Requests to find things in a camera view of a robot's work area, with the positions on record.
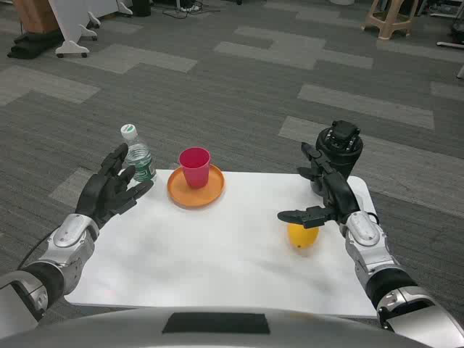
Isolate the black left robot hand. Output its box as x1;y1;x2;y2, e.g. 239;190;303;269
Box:
75;142;154;231

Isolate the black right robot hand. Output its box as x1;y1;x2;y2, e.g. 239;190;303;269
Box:
277;141;362;237

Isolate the yellow lemon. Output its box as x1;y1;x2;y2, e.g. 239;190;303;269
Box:
287;223;320;252

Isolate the black portable blender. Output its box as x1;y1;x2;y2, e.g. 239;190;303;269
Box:
310;120;364;194

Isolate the clear plastic water bottle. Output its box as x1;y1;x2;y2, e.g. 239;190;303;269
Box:
120;123;157;184

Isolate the orange plastic plate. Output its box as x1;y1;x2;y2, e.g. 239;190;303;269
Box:
166;163;226;210

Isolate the pink plastic cup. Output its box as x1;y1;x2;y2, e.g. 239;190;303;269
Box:
178;146;212;189

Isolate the white wheeled board stand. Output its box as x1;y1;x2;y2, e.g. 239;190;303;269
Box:
46;0;134;59

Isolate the beige plastic stool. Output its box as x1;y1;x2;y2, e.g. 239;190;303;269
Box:
360;0;421;41

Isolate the silver robot chest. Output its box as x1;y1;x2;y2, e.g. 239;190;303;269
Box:
0;307;432;348

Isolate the brown wooden cabinet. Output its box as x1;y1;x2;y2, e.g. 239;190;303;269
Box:
12;0;59;34

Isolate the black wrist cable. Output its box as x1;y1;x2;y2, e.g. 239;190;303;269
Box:
17;237;51;271

